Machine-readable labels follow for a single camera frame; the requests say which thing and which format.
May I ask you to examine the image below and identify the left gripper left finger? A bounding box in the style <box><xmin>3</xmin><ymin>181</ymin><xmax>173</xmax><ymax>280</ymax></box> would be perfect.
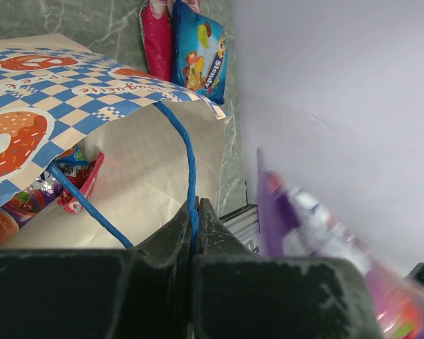
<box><xmin>0</xmin><ymin>207</ymin><xmax>192</xmax><ymax>338</ymax></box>

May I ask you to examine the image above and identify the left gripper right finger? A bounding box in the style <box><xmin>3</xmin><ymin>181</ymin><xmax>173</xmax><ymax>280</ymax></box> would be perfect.
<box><xmin>192</xmin><ymin>199</ymin><xmax>382</xmax><ymax>338</ymax></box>

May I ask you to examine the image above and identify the purple Foxs candy bag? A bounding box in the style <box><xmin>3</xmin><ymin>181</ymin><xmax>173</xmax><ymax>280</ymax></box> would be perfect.
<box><xmin>257</xmin><ymin>150</ymin><xmax>424</xmax><ymax>338</ymax></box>

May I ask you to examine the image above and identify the green orange Foxs candy bag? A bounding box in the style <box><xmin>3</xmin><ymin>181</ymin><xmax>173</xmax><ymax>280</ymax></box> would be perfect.
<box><xmin>0</xmin><ymin>173</ymin><xmax>63</xmax><ymax>246</ymax></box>

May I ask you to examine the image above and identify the blue checkered paper bag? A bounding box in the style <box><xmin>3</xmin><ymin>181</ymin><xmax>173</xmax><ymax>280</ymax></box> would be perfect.
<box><xmin>0</xmin><ymin>35</ymin><xmax>228</xmax><ymax>249</ymax></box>

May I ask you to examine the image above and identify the blue Slendy fruit snack bag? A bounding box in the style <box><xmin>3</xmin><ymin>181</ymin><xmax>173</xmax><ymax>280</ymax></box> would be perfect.
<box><xmin>171</xmin><ymin>1</ymin><xmax>228</xmax><ymax>105</ymax></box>

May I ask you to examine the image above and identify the red REAL chips bag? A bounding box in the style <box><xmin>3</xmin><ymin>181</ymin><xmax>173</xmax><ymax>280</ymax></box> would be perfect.
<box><xmin>139</xmin><ymin>0</ymin><xmax>202</xmax><ymax>82</ymax></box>

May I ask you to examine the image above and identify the red pink candy packet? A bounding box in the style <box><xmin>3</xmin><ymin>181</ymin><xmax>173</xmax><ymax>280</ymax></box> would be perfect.
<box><xmin>57</xmin><ymin>153</ymin><xmax>105</xmax><ymax>214</ymax></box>

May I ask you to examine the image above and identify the small blue snack packet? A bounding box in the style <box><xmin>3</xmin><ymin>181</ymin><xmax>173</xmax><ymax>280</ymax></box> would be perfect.
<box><xmin>53</xmin><ymin>145</ymin><xmax>89</xmax><ymax>166</ymax></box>

